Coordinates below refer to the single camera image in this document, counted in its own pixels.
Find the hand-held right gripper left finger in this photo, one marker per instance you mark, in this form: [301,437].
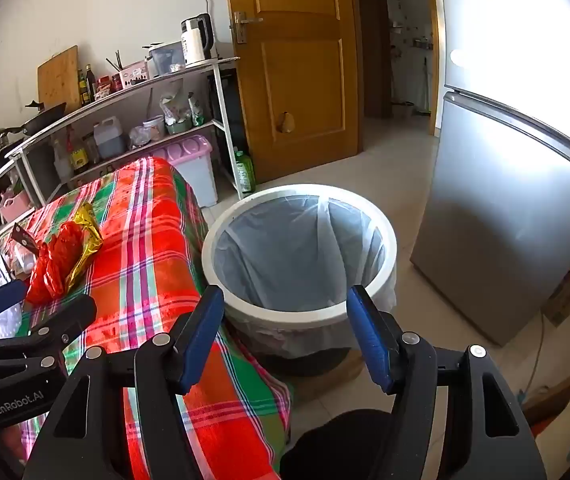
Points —
[200,340]

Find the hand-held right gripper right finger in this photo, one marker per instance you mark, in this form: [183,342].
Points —
[370,340]

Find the white foam fruit net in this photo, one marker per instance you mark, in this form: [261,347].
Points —
[5,322]

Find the red snack wrapper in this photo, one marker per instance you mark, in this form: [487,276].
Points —
[55,260]

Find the dark brown wrapper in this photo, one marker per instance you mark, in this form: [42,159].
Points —
[22,240]

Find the white waste bin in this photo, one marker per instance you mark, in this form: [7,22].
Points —
[285,316]

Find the gold foil wrapper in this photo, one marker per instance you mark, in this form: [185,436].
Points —
[85,230]

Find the clear plastic bin liner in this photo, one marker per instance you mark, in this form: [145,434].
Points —
[290,250]

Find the pink woven basket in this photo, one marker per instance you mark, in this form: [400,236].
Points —
[15,207]

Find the plaid tablecloth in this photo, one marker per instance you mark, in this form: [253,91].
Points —
[155,240]

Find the clear plastic bottle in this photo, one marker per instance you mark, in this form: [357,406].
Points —
[61,162]

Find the yellow-label sauce bottle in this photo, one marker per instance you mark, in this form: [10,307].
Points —
[77,155]

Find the dark glass jar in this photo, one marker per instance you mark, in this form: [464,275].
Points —
[91,150]

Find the green plastic bottle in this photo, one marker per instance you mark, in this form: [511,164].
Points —
[245,172]

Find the pink lidded storage box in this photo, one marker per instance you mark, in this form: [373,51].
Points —
[190,160]

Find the grey plastic jug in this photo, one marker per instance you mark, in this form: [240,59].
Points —
[109,140]

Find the silver refrigerator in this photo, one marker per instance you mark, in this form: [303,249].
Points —
[495,200]

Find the black frying pan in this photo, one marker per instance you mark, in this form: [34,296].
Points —
[47,115]

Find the crumpled clear plastic bag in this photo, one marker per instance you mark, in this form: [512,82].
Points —
[140,137]

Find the white plastic tub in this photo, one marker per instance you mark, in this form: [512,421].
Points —
[155,129]

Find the green bowl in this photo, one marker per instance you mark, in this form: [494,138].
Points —
[177,128]

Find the long metal shelf rack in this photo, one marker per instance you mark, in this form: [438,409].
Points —
[120,110]

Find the green glass bottle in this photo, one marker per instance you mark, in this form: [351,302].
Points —
[83,91]

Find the wooden cutting board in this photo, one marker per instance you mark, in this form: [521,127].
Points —
[57,80]

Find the green packet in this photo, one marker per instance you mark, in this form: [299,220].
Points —
[197,110]

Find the pear-shaped door ornament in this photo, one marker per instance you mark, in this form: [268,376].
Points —
[285,124]

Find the dark sauce bottle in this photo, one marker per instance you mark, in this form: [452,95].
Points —
[91,82]

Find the red sauce jar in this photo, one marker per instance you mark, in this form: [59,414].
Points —
[103,87]

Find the grey crumpled bag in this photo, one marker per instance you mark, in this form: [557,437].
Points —
[172,107]

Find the small red jar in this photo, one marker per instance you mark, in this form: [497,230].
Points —
[116,82]

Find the pink utensil holder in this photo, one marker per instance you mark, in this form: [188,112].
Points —
[135,76]

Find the mop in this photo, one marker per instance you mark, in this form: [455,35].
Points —
[425,90]

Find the dark chopsticks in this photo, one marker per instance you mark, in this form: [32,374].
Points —
[116,62]

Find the wooden door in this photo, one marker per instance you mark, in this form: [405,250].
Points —
[295,85]

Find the clear plastic storage container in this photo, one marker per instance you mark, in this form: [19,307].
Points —
[165,60]

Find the white electric kettle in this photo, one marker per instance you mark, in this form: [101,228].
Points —
[194,45]

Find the wooden door frame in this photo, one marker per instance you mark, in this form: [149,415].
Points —
[434,60]

